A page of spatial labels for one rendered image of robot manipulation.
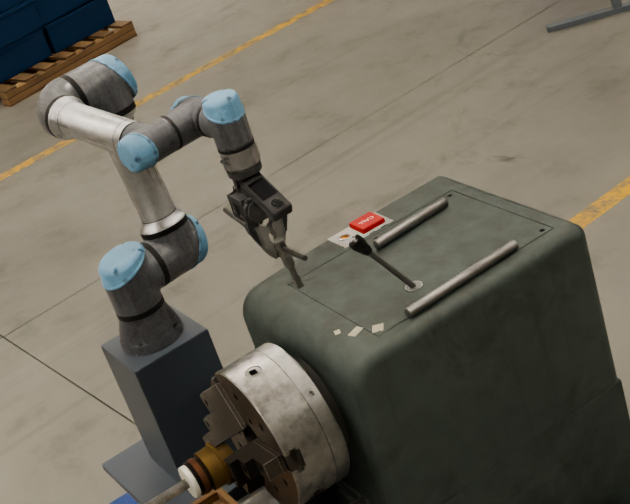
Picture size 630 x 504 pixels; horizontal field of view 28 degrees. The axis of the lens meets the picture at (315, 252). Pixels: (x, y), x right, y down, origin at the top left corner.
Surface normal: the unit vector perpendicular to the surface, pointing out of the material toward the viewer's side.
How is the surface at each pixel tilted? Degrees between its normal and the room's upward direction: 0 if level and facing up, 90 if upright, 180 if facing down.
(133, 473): 0
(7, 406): 0
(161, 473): 0
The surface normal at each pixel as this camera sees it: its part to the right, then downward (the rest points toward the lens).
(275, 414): 0.18, -0.38
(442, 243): -0.29, -0.84
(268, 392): 0.03, -0.58
